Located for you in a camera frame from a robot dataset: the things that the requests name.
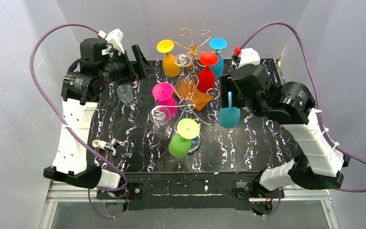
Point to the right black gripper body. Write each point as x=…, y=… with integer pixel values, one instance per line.
x=230, y=87

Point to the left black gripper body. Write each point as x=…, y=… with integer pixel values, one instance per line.
x=132, y=66

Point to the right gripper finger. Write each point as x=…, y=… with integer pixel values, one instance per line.
x=226, y=90
x=238, y=100

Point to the teal blue wine glass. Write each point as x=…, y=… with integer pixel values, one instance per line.
x=229, y=117

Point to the clear patterned wine glass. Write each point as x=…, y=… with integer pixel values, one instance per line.
x=125, y=94

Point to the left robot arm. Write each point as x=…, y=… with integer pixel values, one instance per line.
x=100, y=64

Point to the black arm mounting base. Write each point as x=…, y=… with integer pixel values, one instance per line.
x=186, y=190

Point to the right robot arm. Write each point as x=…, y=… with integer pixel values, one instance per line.
x=293, y=107

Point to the red wine glass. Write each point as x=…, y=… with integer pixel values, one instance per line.
x=206, y=76

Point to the yellow orange wine glass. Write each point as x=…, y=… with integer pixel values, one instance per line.
x=170, y=68

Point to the pink wine glass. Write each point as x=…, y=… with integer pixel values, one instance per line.
x=163, y=93

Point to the orange wooden rack base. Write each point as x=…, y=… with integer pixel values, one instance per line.
x=201, y=100

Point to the clear wine glass rear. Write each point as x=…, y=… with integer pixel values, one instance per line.
x=182, y=60

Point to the blue wine glass rear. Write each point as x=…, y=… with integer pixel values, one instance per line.
x=218, y=44

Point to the clear wine glass front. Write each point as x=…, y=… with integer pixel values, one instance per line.
x=160, y=116

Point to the green wine glass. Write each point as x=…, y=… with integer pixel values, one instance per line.
x=181, y=143

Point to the chrome faucet tap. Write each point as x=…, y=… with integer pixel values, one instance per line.
x=110, y=146

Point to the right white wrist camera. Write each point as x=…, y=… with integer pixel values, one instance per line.
x=247, y=56

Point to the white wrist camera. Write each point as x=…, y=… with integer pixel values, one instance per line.
x=247, y=56
x=114, y=39

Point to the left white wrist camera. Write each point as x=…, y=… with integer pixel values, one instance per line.
x=114, y=39

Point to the silver wire glass rack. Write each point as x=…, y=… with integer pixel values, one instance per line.
x=186, y=110

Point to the gold wire glass rack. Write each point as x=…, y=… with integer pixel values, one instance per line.
x=193, y=49

